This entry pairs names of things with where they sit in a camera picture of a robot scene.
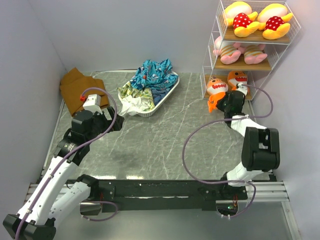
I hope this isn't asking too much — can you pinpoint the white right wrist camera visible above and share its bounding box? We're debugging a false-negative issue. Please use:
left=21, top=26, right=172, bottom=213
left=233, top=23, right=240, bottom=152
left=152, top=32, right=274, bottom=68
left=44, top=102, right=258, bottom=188
left=235, top=83, right=249, bottom=96

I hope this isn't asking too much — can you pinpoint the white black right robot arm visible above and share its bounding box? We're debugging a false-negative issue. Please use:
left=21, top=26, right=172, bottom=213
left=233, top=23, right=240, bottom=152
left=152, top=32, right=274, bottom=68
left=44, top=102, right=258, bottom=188
left=217, top=90, right=281, bottom=200

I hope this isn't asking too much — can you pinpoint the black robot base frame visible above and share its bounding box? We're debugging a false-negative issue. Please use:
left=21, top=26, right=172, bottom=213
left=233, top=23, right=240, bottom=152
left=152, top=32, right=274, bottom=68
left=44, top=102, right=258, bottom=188
left=24, top=178, right=288, bottom=213

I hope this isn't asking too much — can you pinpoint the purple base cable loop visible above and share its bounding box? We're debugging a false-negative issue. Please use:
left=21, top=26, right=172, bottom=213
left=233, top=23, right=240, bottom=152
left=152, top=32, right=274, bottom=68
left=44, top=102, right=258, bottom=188
left=80, top=201, right=119, bottom=223

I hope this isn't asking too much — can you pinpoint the blue patterned cloth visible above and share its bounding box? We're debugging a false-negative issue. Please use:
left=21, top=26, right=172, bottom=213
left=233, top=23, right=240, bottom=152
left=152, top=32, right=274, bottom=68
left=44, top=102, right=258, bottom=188
left=130, top=58, right=178, bottom=93

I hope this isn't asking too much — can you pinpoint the white plastic laundry basket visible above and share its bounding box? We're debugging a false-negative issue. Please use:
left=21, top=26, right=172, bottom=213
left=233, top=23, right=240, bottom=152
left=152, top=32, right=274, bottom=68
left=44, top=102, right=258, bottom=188
left=137, top=71, right=180, bottom=118

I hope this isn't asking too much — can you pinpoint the white wire wooden shelf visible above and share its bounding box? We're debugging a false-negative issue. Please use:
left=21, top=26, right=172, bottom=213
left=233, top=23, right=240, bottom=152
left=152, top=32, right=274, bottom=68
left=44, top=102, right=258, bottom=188
left=200, top=0, right=301, bottom=99

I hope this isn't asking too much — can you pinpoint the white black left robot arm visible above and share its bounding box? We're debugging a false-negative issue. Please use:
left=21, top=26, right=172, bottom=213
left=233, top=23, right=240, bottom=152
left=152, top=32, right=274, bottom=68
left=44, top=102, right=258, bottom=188
left=2, top=107, right=125, bottom=240

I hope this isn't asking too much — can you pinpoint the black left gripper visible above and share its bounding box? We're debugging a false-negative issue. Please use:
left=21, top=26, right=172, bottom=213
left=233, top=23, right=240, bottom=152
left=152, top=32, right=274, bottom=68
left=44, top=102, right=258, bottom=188
left=85, top=106, right=124, bottom=143

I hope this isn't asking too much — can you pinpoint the pink pig plush striped shirt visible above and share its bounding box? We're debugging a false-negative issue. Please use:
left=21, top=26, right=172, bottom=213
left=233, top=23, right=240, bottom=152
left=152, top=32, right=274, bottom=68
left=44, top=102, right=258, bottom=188
left=213, top=36, right=242, bottom=65

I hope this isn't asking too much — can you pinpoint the brown folded cloth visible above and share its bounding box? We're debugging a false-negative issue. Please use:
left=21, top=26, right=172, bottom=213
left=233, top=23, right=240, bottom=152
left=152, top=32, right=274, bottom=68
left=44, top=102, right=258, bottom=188
left=59, top=67, right=105, bottom=117

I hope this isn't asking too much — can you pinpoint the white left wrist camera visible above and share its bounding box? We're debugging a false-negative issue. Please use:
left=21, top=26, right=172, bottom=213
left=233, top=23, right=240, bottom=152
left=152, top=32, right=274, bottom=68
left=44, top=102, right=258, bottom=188
left=80, top=94, right=103, bottom=114

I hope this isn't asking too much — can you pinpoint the yellow plush red dotted dress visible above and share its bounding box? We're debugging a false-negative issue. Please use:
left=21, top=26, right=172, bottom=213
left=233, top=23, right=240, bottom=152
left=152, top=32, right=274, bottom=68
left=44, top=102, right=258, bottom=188
left=257, top=3, right=294, bottom=40

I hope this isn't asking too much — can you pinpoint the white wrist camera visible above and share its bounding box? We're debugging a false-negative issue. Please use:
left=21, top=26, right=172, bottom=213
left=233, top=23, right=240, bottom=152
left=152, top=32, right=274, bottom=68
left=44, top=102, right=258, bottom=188
left=235, top=83, right=249, bottom=96
left=80, top=94, right=103, bottom=114

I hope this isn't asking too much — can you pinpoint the orange whale plush toy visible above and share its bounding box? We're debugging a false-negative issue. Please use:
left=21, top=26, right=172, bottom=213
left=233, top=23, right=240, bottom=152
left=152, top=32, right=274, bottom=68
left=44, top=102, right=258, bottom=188
left=206, top=76, right=229, bottom=113

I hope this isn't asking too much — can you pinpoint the green white patterned cloth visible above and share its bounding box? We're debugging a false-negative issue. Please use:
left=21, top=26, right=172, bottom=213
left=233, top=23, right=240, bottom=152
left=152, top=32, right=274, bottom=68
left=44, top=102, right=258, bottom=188
left=117, top=81, right=155, bottom=116

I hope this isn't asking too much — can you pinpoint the orange fox plush toy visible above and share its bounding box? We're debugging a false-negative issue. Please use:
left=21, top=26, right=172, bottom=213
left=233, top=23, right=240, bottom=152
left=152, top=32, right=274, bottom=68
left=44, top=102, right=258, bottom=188
left=227, top=70, right=248, bottom=91

